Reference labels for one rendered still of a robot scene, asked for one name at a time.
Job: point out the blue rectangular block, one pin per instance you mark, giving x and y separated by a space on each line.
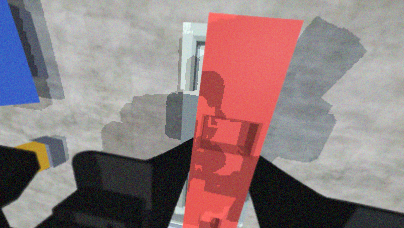
16 83

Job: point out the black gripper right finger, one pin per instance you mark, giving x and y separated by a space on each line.
281 201

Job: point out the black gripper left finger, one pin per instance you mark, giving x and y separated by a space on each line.
157 182

